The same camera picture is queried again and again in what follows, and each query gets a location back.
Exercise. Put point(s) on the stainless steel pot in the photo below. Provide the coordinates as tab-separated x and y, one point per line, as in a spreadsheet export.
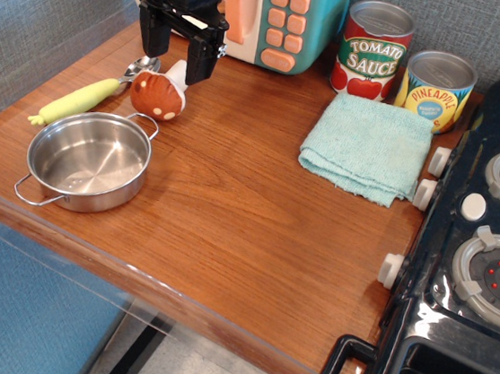
90	162

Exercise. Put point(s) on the light blue folded cloth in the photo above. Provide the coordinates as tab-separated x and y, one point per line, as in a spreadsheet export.
368	148

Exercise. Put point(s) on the spoon with green handle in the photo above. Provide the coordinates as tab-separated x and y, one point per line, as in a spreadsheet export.
91	95

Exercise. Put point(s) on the pineapple can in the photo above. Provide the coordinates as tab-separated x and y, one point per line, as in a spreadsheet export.
437	85

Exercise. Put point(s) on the tomato sauce can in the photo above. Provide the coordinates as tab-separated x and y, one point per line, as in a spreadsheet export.
375	41

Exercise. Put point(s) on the brown toy mushroom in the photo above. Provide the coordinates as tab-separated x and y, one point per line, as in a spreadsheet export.
160	96

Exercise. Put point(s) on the teal toy microwave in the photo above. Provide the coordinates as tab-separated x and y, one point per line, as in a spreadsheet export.
284	36

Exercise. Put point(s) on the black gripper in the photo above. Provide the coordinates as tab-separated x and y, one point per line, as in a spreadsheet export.
197	20

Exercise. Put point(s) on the black toy stove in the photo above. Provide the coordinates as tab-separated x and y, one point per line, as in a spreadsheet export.
443	314

